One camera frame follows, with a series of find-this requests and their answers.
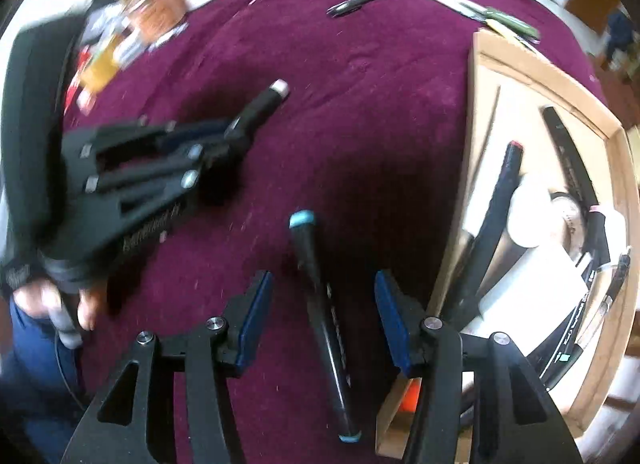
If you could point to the red packet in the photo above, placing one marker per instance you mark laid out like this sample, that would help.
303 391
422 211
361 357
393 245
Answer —
82 93

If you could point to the person's left hand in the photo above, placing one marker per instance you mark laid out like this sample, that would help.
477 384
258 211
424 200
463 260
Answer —
90 309

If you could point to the black marker blue caps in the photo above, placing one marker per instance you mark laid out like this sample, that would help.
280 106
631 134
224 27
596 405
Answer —
320 304

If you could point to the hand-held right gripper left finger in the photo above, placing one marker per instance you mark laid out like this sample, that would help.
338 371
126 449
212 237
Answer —
255 314

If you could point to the cardboard box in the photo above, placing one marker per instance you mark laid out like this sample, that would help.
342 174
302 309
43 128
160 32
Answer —
620 168

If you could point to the white rectangular box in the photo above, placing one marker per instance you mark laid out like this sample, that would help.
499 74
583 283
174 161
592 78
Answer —
535 289

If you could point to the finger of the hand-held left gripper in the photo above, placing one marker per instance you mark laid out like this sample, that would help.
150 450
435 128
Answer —
200 166
195 133

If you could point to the orange jar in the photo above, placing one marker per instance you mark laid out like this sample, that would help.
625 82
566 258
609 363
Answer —
155 8

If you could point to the person's blue clothing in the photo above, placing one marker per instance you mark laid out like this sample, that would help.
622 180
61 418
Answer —
30 384

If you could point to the white barcode box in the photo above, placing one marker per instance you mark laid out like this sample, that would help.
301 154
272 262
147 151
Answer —
129 48

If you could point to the green pen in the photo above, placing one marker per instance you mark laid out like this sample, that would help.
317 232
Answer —
510 23

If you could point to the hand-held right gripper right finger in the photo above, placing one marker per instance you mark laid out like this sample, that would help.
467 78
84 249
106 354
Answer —
392 319

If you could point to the yellow tape roll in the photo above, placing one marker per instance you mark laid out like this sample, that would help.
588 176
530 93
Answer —
102 63

